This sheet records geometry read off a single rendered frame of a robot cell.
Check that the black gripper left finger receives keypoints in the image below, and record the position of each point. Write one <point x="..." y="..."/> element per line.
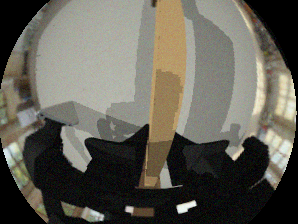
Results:
<point x="130" y="152"/>

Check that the tan wooden bar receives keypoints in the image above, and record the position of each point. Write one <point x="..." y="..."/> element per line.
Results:
<point x="169" y="66"/>

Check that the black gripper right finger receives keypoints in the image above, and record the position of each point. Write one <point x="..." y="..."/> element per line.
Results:
<point x="184" y="155"/>

